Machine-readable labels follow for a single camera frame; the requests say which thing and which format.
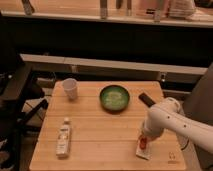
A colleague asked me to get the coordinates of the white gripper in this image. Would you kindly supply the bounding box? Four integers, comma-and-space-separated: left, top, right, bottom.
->
139, 121, 163, 142

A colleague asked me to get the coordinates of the red orange pepper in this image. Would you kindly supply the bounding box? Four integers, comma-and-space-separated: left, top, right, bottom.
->
139, 137, 147, 150

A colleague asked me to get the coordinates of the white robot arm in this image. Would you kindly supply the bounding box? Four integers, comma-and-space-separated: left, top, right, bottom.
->
142, 97, 213, 154

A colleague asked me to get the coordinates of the black rectangular remote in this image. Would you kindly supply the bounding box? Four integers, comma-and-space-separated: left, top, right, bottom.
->
139, 93, 155, 107

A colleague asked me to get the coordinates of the green bowl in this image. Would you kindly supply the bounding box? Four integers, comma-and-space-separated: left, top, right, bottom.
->
99, 85, 130, 112

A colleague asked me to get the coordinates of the white plastic bottle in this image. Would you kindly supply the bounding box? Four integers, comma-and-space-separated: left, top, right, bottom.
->
56, 117, 71, 158

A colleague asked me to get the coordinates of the white paper cup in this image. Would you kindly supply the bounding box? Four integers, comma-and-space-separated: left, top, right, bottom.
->
62, 78, 78, 100

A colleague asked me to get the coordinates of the black stand left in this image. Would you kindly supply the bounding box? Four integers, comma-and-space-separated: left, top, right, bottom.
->
0, 12, 48, 171

